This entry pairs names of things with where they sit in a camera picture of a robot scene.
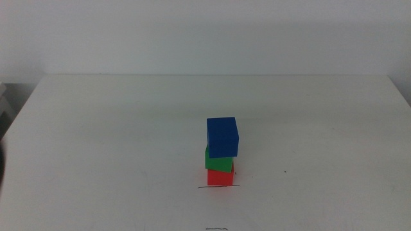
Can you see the blue cube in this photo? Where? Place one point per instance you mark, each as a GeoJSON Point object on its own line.
{"type": "Point", "coordinates": [222, 136]}

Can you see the green cube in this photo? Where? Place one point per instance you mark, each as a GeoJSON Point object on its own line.
{"type": "Point", "coordinates": [218, 163]}

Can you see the red cube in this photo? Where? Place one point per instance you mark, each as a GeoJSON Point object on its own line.
{"type": "Point", "coordinates": [220, 178]}

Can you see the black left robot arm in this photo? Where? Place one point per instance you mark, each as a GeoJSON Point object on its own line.
{"type": "Point", "coordinates": [1, 167]}

